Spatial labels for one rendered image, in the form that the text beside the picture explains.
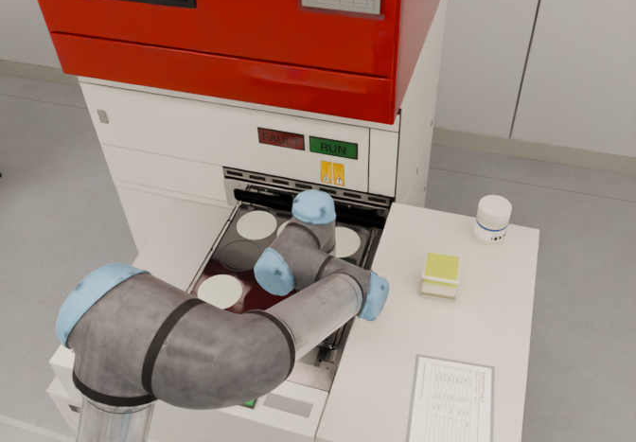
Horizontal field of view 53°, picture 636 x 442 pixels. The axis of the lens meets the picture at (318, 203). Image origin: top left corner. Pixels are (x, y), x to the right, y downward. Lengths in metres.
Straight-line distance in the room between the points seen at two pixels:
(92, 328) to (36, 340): 1.99
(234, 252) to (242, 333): 0.85
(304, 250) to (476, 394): 0.43
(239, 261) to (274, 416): 0.45
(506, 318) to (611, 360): 1.27
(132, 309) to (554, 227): 2.44
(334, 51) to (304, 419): 0.70
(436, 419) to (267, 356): 0.55
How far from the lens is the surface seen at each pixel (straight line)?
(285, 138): 1.52
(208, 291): 1.48
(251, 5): 1.31
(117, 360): 0.73
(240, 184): 1.67
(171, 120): 1.65
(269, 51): 1.34
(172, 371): 0.69
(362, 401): 1.22
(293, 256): 1.06
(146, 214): 1.96
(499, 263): 1.45
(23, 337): 2.76
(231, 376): 0.70
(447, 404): 1.23
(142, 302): 0.72
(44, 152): 3.59
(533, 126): 3.20
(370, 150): 1.47
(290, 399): 1.24
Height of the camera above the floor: 2.04
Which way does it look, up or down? 44 degrees down
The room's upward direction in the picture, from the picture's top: 3 degrees counter-clockwise
